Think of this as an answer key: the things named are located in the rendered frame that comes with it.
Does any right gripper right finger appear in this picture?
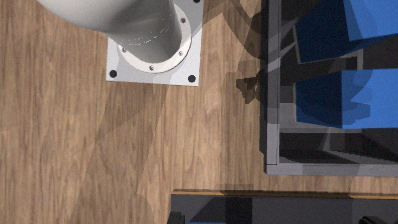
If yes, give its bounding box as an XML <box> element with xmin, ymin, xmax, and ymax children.
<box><xmin>359</xmin><ymin>216</ymin><xmax>388</xmax><ymax>224</ymax></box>

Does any grey crate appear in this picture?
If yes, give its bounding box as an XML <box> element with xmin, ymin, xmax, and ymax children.
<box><xmin>259</xmin><ymin>0</ymin><xmax>398</xmax><ymax>177</ymax></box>

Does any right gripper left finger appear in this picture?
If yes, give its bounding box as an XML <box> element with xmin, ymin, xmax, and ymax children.
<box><xmin>167</xmin><ymin>212</ymin><xmax>185</xmax><ymax>224</ymax></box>

